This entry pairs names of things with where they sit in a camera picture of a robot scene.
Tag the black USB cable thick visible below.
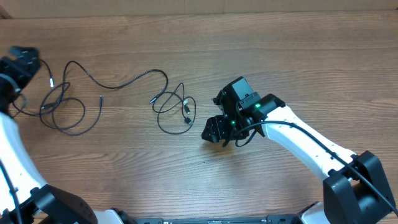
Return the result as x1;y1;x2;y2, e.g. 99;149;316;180
12;58;169;118

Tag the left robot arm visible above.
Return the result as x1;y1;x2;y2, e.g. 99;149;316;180
1;46;122;224

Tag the cardboard wall panel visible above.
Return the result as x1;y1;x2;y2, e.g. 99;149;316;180
1;0;397;19

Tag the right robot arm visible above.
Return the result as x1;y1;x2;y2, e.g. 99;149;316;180
201;77;397;223

